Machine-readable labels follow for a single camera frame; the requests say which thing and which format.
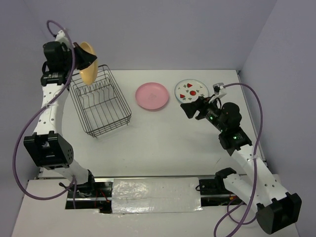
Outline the white watermelon pattern plate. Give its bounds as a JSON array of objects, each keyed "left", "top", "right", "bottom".
[{"left": 174, "top": 79, "right": 209, "bottom": 103}]

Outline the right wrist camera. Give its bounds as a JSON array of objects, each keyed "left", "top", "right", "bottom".
[{"left": 213, "top": 83, "right": 227, "bottom": 99}]

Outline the silver foil tape sheet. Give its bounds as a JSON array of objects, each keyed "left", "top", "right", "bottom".
[{"left": 112, "top": 177, "right": 202, "bottom": 214}]

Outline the yellow plate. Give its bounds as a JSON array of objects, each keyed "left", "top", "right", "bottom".
[{"left": 79, "top": 42, "right": 98, "bottom": 85}]

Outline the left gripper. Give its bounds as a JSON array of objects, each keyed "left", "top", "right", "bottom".
[{"left": 63, "top": 42, "right": 98, "bottom": 72}]

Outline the pink plate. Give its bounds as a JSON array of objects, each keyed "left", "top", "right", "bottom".
[{"left": 135, "top": 82, "right": 169, "bottom": 110}]

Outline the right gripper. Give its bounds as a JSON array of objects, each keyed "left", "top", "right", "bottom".
[{"left": 180, "top": 94, "right": 227, "bottom": 132}]

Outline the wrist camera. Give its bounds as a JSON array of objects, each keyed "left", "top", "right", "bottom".
[
  {"left": 213, "top": 83, "right": 227, "bottom": 99},
  {"left": 55, "top": 30, "right": 71, "bottom": 49}
]

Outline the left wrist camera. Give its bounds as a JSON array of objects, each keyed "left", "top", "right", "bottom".
[{"left": 55, "top": 30, "right": 71, "bottom": 49}]

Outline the grey wire dish rack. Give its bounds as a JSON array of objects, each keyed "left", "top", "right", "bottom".
[{"left": 70, "top": 65, "right": 132, "bottom": 138}]

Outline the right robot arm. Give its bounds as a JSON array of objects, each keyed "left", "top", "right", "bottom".
[{"left": 180, "top": 96, "right": 302, "bottom": 235}]

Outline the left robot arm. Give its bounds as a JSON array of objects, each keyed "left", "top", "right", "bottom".
[{"left": 23, "top": 41, "right": 97, "bottom": 197}]

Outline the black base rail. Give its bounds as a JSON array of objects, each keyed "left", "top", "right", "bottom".
[{"left": 65, "top": 176, "right": 241, "bottom": 214}]

